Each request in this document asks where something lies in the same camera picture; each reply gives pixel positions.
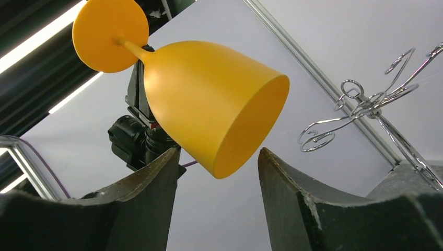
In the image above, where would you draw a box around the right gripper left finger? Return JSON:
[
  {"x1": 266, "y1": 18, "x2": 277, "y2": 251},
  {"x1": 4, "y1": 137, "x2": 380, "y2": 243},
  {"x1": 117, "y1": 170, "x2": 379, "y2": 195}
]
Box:
[{"x1": 1, "y1": 148, "x2": 179, "y2": 250}]

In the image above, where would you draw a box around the chrome wine glass rack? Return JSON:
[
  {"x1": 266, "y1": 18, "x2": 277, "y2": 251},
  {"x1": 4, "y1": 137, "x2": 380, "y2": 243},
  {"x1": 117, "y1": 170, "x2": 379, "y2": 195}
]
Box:
[{"x1": 297, "y1": 43, "x2": 442, "y2": 192}]

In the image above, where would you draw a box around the yellow wine glass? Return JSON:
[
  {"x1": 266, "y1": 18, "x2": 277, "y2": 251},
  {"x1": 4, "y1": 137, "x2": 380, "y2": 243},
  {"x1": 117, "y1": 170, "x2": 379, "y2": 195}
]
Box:
[{"x1": 72, "y1": 0, "x2": 290, "y2": 179}]

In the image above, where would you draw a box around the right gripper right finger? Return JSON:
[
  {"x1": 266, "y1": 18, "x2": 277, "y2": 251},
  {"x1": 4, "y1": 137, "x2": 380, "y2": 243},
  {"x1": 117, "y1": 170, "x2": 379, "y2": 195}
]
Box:
[{"x1": 258, "y1": 148, "x2": 442, "y2": 250}]

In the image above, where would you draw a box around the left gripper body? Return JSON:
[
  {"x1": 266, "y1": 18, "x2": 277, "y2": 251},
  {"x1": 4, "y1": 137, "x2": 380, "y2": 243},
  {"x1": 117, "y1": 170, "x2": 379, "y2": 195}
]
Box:
[{"x1": 108, "y1": 59, "x2": 181, "y2": 171}]

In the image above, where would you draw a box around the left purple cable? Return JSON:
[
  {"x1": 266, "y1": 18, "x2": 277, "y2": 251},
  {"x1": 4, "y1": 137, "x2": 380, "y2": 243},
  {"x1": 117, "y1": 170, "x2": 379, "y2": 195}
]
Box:
[{"x1": 7, "y1": 135, "x2": 72, "y2": 200}]

